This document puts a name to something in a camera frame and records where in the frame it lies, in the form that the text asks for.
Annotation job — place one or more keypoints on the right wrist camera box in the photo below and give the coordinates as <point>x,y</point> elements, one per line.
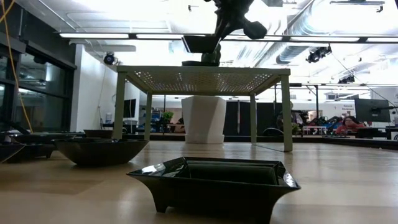
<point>255,30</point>

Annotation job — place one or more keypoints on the green cactus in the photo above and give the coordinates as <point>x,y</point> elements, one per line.
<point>214,57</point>

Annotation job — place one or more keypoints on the person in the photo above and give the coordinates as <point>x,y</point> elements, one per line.
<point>349,125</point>

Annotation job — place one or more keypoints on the white hexagonal plant pot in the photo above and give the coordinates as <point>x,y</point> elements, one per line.
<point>203,121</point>

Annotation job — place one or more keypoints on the black leaf shaped plate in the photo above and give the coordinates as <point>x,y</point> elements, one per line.
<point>99,154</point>
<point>34,149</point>

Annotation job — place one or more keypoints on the green perforated metal stand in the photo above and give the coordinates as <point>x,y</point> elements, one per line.
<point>202,81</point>

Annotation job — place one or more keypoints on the black ceiling spotlight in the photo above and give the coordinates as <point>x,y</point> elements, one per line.
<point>346,79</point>
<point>317,53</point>
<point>109,58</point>

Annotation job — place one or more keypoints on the black wall screen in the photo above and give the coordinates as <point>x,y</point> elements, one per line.
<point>129,108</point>

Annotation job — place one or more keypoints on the overhead LED light bar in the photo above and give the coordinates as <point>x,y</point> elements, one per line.
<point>93,35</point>

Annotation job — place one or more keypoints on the black wavy square plate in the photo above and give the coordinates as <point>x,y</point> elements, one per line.
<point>191,63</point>

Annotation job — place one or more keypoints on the small black square plate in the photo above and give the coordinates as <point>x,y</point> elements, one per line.
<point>200,44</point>
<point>214,193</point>

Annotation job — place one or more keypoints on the black computer monitor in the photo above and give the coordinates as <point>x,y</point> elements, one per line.
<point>372,110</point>

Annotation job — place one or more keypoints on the green potted plant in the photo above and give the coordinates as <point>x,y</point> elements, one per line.
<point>168,116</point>

